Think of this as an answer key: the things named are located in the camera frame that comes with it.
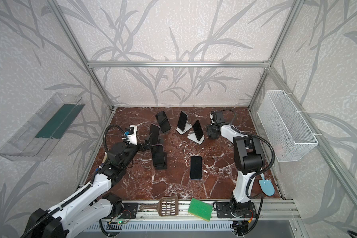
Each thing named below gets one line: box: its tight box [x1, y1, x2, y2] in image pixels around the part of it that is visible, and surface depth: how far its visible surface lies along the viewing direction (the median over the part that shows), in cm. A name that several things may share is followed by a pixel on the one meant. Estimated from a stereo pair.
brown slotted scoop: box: [139, 196, 179, 217], surface depth 77 cm
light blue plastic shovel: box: [258, 173, 275, 196], surface depth 81 cm
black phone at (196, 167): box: [189, 155, 203, 180], surface depth 91 cm
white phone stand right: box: [187, 130, 205, 145], surface depth 103 cm
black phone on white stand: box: [176, 110, 192, 135], surface depth 104 cm
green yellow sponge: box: [187, 197, 214, 222], surface depth 74 cm
